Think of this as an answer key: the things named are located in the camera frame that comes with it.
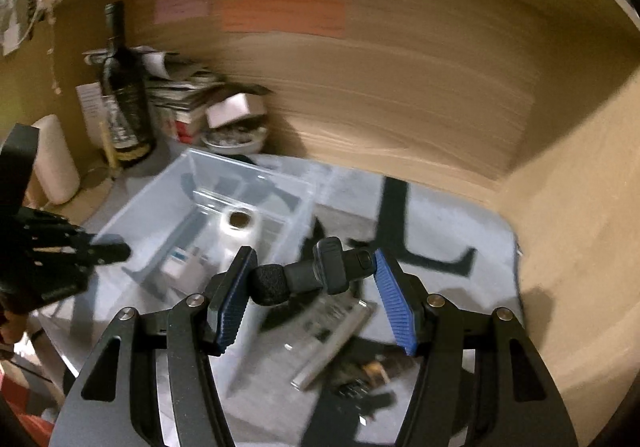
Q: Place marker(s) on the white bowl with small things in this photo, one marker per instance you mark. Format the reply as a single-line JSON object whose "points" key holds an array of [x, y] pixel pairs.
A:
{"points": [[232, 139]]}

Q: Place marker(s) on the red cloth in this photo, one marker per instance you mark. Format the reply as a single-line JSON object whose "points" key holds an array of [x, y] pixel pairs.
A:
{"points": [[25, 417]]}

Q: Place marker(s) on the white paper note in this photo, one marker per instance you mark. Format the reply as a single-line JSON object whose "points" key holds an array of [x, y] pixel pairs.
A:
{"points": [[90, 112]]}

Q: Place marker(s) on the hanging printed paper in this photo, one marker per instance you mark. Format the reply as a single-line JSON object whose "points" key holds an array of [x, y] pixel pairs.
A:
{"points": [[20, 12]]}

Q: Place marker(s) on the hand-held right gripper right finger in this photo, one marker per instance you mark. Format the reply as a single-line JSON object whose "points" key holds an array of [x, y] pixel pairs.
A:
{"points": [[395, 302]]}

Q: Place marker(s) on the clear plastic storage bin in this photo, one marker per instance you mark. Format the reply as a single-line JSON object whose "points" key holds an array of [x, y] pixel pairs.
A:
{"points": [[200, 187]]}

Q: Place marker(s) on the small white cardboard box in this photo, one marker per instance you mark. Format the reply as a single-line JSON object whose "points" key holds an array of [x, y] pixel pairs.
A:
{"points": [[231, 109]]}

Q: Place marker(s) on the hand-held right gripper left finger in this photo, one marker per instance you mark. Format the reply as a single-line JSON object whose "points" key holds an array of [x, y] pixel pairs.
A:
{"points": [[234, 299]]}

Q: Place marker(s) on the white charger plug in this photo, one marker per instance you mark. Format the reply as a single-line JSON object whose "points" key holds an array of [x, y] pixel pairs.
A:
{"points": [[181, 269]]}

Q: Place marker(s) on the white handheld massager device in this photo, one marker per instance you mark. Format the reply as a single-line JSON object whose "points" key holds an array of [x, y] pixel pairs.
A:
{"points": [[239, 232]]}

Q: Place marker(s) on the pink sticky note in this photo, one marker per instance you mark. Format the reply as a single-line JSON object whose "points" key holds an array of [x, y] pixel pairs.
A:
{"points": [[181, 1]]}

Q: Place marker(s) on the dark wine bottle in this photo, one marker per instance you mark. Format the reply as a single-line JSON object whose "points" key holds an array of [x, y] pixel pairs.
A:
{"points": [[122, 102]]}

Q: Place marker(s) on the white rounded appliance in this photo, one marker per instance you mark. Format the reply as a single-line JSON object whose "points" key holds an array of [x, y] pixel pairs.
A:
{"points": [[56, 162]]}

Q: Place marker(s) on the small black device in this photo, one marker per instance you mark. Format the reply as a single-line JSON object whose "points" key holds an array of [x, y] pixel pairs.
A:
{"points": [[362, 394]]}

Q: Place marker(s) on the grey mat with black letters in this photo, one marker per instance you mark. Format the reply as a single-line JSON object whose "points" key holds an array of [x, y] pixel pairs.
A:
{"points": [[450, 237]]}

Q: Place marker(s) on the stack of magazines and papers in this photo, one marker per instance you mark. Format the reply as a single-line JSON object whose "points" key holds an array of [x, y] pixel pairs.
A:
{"points": [[177, 97]]}

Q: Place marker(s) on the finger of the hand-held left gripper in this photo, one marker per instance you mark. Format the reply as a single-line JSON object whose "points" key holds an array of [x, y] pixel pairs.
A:
{"points": [[111, 252]]}

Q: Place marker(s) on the black handheld microphone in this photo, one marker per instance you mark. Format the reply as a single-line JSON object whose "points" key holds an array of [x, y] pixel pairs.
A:
{"points": [[310, 272]]}

